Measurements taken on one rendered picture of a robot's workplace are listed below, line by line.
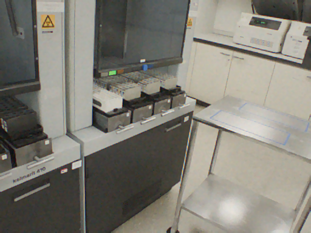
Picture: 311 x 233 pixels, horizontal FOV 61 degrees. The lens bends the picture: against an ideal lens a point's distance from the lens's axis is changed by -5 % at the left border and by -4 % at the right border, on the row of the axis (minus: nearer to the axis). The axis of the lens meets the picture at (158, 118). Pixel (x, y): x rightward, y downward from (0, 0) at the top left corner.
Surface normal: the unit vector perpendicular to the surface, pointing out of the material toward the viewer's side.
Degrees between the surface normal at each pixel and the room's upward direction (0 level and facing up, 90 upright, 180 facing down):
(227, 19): 90
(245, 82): 90
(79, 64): 90
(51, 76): 90
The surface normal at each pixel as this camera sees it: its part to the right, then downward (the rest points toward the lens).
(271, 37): -0.66, 0.24
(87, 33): 0.76, 0.35
